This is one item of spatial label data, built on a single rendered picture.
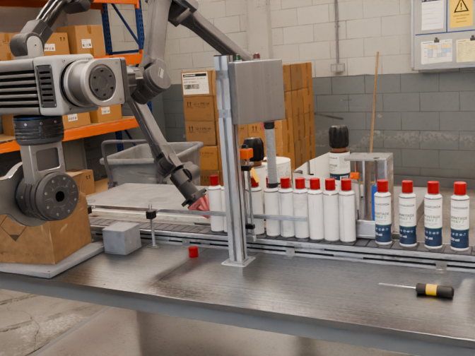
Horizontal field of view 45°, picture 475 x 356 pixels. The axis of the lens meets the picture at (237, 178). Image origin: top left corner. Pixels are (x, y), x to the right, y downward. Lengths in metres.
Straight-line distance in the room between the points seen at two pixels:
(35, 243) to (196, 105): 3.92
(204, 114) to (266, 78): 3.98
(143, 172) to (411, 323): 3.20
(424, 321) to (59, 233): 1.21
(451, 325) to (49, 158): 1.17
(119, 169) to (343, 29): 3.22
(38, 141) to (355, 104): 5.22
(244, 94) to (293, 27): 5.17
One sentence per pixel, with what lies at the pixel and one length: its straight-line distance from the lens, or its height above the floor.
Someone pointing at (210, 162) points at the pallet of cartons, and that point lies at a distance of 5.81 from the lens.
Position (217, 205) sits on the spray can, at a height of 0.98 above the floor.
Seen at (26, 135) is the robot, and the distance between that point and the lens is 1.70.
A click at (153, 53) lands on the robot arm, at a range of 1.72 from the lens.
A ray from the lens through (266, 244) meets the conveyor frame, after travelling 1.96.
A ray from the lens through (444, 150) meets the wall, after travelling 6.34.
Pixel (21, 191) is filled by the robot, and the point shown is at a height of 1.16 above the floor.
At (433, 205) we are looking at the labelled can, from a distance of 1.79.
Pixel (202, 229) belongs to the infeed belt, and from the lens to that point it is 2.12.
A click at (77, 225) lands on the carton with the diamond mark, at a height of 0.94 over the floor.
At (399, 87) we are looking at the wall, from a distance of 6.40.
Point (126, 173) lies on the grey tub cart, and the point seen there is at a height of 0.69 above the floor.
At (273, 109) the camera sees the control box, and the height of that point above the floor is 1.32.
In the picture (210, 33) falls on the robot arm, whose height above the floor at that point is 1.57.
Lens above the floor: 1.49
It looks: 12 degrees down
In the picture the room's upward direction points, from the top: 4 degrees counter-clockwise
